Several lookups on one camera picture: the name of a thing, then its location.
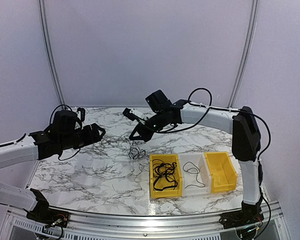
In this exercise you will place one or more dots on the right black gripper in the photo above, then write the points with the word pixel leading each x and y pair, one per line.
pixel 145 136

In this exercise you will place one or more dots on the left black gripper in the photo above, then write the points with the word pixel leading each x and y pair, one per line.
pixel 96 137

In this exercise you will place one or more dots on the small black cable remnant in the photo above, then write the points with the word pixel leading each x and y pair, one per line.
pixel 134 151

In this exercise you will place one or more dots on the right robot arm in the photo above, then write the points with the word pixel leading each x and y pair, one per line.
pixel 240 123

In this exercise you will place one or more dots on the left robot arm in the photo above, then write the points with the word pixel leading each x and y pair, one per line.
pixel 64 131

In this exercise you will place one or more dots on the left yellow bin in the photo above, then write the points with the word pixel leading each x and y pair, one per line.
pixel 165 177

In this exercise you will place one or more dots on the yellow bin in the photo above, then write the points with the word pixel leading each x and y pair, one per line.
pixel 222 172
pixel 165 177

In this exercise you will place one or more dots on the white translucent bin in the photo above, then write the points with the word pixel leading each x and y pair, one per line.
pixel 196 178

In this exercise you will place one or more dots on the right yellow bin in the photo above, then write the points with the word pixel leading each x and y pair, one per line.
pixel 222 172

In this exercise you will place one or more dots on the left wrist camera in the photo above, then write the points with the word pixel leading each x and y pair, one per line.
pixel 81 112

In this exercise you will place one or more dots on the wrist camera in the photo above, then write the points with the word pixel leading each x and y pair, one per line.
pixel 81 112
pixel 134 114

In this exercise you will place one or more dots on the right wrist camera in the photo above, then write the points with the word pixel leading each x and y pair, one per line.
pixel 134 114

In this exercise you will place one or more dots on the aluminium front rail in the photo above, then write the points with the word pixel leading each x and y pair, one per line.
pixel 98 226

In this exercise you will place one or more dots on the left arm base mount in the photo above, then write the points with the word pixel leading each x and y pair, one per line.
pixel 47 217

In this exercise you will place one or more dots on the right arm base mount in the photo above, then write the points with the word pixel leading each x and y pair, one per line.
pixel 248 214

